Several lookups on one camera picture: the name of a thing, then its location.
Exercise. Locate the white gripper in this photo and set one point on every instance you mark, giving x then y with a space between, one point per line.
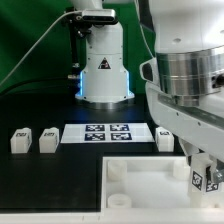
201 126

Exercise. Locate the white square table top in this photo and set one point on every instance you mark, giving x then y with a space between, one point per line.
151 183

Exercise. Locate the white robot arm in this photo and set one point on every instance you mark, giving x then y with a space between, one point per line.
185 93

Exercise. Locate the white sheet with tags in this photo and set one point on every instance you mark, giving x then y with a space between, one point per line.
107 133

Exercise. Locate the black camera on stand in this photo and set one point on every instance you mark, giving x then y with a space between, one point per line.
97 16

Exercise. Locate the black camera stand pole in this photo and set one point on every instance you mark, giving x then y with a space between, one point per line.
73 44

